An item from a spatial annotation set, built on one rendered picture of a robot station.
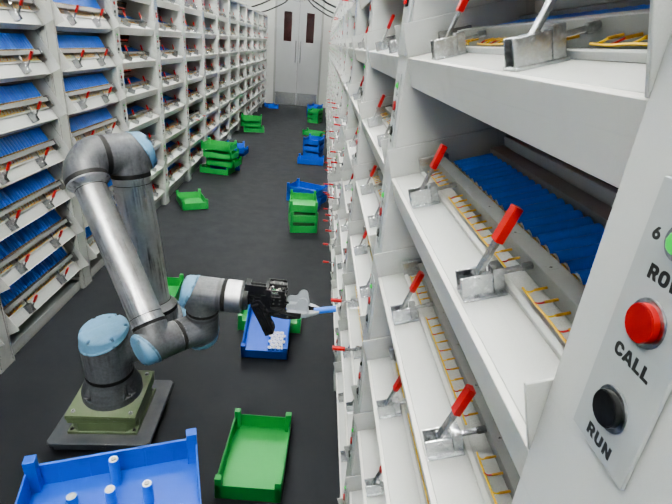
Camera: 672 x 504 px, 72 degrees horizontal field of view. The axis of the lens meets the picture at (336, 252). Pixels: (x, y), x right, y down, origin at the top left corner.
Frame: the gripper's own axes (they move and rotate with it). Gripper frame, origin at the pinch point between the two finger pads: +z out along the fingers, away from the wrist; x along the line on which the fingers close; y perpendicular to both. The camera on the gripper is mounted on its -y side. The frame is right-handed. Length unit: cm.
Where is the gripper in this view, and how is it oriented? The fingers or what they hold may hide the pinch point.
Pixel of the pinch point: (314, 311)
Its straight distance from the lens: 133.0
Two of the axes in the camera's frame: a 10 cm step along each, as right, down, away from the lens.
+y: 1.4, -9.1, -4.0
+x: -0.1, -4.0, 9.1
